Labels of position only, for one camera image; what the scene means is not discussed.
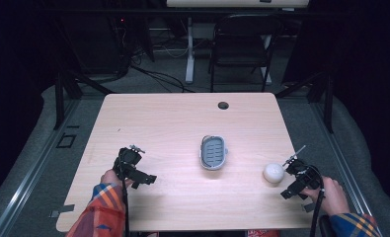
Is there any black tape rectangle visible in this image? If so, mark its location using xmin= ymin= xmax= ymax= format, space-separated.
xmin=55 ymin=132 xmax=78 ymax=149

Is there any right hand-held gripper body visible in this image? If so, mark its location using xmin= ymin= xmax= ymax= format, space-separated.
xmin=279 ymin=158 xmax=323 ymax=200

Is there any grey soap dish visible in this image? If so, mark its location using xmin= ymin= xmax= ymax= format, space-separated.
xmin=198 ymin=134 xmax=229 ymax=172

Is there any metal floor rail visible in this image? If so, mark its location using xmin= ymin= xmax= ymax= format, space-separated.
xmin=0 ymin=98 xmax=82 ymax=237
xmin=309 ymin=98 xmax=384 ymax=237

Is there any black floor cable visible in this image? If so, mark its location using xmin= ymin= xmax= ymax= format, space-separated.
xmin=127 ymin=63 xmax=196 ymax=94

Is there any black folding chair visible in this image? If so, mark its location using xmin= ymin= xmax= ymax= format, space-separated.
xmin=207 ymin=13 xmax=285 ymax=94

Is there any black metal stand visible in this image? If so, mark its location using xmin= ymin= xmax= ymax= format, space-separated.
xmin=274 ymin=69 xmax=335 ymax=134
xmin=52 ymin=67 xmax=116 ymax=130

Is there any hand-held gripper black cable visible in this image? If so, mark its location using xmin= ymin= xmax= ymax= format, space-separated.
xmin=117 ymin=156 xmax=131 ymax=237
xmin=305 ymin=164 xmax=327 ymax=237

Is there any person's left hand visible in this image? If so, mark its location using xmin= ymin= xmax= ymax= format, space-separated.
xmin=100 ymin=168 xmax=135 ymax=189

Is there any right hand-held gripper black cable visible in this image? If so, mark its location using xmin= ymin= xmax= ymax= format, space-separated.
xmin=305 ymin=164 xmax=327 ymax=237

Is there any white round soap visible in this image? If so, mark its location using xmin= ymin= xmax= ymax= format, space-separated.
xmin=262 ymin=162 xmax=286 ymax=185

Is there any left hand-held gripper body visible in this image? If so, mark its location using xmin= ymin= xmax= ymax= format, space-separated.
xmin=112 ymin=146 xmax=158 ymax=191

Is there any red printed packet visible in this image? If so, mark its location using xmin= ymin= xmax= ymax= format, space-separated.
xmin=246 ymin=228 xmax=281 ymax=237

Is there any white desk with white legs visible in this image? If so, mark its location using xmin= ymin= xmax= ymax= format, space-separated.
xmin=165 ymin=0 xmax=311 ymax=85

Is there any person's right hand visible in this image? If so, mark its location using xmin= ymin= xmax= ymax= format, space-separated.
xmin=302 ymin=176 xmax=351 ymax=217

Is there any left hand-held gripper black cable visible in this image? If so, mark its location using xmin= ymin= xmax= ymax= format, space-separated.
xmin=117 ymin=156 xmax=131 ymax=237

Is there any grey tape strip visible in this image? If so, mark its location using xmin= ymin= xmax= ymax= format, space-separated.
xmin=301 ymin=201 xmax=317 ymax=213
xmin=48 ymin=203 xmax=76 ymax=219

